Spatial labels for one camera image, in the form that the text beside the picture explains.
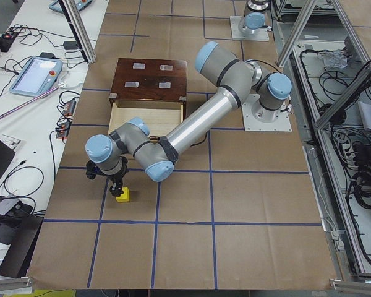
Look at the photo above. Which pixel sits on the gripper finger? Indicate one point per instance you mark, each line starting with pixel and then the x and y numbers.
pixel 113 189
pixel 119 190

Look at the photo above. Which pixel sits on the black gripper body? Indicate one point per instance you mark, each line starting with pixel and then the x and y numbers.
pixel 116 179

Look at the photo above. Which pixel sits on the yellow block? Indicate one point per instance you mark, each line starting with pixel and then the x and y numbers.
pixel 124 196

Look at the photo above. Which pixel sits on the light wooden drawer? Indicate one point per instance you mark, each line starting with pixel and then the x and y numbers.
pixel 140 128

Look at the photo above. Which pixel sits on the dark wooden drawer cabinet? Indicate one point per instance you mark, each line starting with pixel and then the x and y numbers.
pixel 159 80

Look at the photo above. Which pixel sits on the teach pendant near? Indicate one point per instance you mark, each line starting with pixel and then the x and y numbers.
pixel 37 76

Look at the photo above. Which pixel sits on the black power adapter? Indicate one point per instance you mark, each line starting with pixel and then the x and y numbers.
pixel 70 45

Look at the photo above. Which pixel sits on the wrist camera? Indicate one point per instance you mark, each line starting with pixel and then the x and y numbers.
pixel 91 170

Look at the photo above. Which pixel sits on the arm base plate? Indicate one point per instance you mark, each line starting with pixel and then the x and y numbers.
pixel 258 119
pixel 240 32

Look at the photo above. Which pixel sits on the aluminium frame post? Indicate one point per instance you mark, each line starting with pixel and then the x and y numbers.
pixel 77 27

